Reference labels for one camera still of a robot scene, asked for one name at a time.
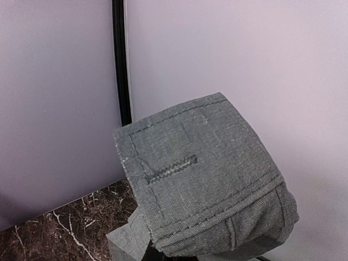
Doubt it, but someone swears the grey long sleeve shirt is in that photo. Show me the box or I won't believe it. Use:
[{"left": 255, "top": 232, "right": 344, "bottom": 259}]
[{"left": 107, "top": 93, "right": 299, "bottom": 260}]

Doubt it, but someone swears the black left frame post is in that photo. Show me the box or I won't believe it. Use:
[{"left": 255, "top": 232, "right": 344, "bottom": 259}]
[{"left": 111, "top": 0, "right": 132, "bottom": 126}]

